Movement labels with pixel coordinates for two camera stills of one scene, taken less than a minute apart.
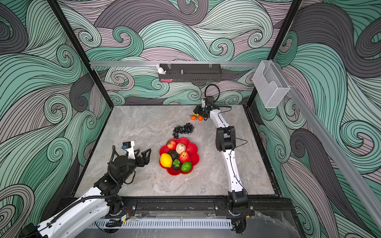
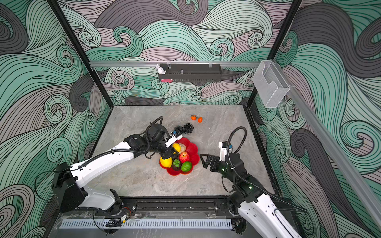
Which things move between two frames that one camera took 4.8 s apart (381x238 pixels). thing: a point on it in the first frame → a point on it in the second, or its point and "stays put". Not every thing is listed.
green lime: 186,166 stays put
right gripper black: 198,109 → 216,160
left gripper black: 145,160 → 168,152
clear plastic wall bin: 271,87 stays put
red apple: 184,157 stays put
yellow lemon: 166,160 stays put
